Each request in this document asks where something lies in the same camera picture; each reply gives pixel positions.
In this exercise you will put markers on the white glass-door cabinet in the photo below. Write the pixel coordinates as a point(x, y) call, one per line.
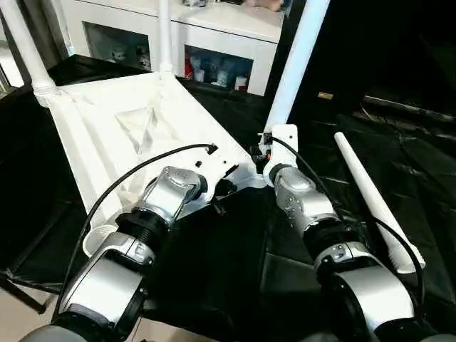
point(213, 32)

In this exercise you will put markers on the red bottle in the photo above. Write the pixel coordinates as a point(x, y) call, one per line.
point(187, 64)

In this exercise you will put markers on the white plastic table top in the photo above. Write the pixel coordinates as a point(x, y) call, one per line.
point(107, 117)

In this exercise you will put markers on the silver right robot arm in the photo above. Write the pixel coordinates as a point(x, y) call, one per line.
point(306, 199)

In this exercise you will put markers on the grey curtain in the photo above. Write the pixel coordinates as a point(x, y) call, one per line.
point(53, 28)

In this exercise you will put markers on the white plastic table leg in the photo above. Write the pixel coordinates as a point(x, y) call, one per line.
point(363, 185)
point(295, 64)
point(35, 53)
point(164, 35)

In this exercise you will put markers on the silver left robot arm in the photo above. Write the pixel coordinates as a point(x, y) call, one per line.
point(167, 199)

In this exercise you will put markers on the black stand leg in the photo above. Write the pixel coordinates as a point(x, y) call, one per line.
point(25, 292)

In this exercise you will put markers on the dark metal pole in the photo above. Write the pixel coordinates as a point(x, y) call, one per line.
point(409, 107)

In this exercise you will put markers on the small tan label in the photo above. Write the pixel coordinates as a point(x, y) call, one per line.
point(325, 95)

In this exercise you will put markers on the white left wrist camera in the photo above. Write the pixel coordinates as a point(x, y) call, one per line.
point(213, 164)

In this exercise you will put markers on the black mat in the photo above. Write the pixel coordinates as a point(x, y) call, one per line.
point(221, 249)

